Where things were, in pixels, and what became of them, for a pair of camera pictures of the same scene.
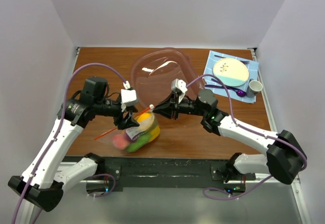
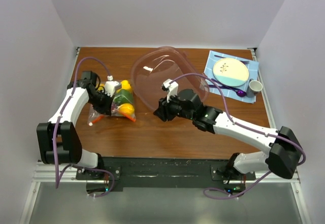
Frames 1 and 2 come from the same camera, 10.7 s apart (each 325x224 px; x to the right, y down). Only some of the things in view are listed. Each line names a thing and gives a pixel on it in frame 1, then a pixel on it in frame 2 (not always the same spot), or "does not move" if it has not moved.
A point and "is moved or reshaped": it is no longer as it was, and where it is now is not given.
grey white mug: [255, 86] does not move
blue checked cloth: [240, 92] does not move
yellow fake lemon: [143, 117] → [125, 85]
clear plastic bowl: [153, 73] does not move
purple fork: [228, 87] does not move
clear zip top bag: [135, 138] is moved or reshaped
